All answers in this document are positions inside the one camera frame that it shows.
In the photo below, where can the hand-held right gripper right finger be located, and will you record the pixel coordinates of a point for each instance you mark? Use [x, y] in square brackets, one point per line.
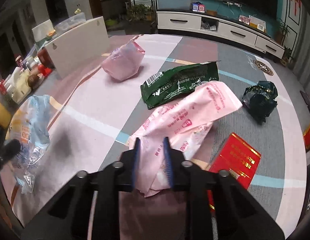
[168, 162]

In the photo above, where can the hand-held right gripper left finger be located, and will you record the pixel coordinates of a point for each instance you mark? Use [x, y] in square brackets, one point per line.
[136, 160]

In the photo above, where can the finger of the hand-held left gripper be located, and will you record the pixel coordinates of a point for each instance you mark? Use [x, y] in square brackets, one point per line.
[11, 147]

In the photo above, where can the clear printed plastic bag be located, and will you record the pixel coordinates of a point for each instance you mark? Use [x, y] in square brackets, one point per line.
[37, 120]

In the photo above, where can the long pink printed packet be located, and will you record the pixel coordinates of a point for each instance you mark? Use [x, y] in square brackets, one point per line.
[194, 110]

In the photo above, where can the green snack packet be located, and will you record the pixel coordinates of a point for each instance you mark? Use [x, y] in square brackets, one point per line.
[182, 80]

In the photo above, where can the small pink plastic bag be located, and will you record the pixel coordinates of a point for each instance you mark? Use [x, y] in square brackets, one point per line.
[122, 62]

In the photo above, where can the dark green wrapper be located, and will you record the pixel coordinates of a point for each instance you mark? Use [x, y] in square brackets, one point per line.
[259, 100]

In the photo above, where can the yellow cylinder can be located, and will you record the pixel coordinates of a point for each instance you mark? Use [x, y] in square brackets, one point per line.
[2, 112]

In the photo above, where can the brown round object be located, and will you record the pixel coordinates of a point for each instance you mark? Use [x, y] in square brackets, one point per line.
[35, 81]

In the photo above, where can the red can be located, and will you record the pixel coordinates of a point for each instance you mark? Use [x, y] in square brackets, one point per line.
[45, 57]

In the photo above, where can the white paper bag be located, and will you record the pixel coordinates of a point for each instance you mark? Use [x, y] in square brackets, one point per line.
[42, 31]

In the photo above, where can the large white box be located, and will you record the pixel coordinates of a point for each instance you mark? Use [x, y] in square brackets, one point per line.
[80, 47]

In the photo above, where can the clear lidded container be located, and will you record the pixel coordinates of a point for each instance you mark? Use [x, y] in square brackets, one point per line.
[70, 22]

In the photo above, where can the green basin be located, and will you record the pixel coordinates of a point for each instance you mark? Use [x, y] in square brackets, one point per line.
[111, 23]

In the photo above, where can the white television cabinet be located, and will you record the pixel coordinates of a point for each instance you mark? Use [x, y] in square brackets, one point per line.
[185, 21]

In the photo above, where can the leafy plants in dark planter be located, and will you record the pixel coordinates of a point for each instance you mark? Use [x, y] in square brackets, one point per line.
[140, 15]

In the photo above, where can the small brown box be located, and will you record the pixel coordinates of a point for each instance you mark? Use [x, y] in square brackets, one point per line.
[211, 13]

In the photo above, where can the blue red small box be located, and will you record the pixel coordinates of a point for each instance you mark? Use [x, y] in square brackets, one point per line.
[198, 7]

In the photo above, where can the small potted plant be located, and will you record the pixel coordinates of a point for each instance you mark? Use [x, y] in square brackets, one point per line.
[286, 56]

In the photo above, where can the clear storage box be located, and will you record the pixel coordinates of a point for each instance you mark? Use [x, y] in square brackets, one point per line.
[172, 2]

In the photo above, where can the white desk calendar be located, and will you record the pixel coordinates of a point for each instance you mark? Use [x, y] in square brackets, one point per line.
[257, 24]

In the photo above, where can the white power strip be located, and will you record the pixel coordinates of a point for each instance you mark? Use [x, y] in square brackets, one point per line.
[232, 3]

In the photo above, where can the tall potted plant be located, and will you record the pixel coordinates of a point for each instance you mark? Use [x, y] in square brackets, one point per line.
[282, 32]

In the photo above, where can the photo frame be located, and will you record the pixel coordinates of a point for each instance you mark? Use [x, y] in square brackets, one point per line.
[244, 19]

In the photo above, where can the red knot wall decoration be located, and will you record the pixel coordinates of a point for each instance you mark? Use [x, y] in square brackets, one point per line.
[296, 5]

